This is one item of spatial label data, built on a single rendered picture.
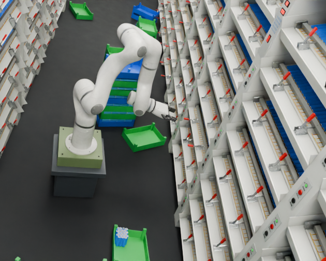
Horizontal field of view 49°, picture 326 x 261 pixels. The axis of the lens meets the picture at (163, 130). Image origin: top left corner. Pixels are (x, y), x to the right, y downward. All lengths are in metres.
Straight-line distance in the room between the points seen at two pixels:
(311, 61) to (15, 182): 1.86
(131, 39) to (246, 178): 0.86
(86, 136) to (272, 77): 1.09
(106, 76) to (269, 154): 0.91
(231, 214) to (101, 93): 0.89
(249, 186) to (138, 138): 1.49
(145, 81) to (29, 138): 1.08
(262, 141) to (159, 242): 1.09
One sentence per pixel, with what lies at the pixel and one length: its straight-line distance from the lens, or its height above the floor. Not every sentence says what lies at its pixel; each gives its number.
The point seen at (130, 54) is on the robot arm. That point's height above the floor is 1.05.
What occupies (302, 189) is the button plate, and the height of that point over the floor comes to 1.19.
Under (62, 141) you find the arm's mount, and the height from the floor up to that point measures 0.36.
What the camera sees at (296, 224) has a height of 1.08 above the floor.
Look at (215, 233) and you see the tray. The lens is 1.88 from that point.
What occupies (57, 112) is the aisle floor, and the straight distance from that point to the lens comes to 2.99.
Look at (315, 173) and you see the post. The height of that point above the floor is 1.26.
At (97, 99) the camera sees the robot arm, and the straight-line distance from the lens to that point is 1.88.
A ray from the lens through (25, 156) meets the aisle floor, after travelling 2.62.
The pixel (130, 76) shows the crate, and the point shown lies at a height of 0.50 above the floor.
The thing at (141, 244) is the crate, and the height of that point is 0.02.
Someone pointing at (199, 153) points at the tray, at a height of 0.49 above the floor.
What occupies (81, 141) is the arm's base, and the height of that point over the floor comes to 0.44.
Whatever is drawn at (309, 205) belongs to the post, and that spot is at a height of 1.17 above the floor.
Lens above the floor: 1.90
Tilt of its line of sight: 38 degrees down
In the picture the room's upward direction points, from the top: 21 degrees clockwise
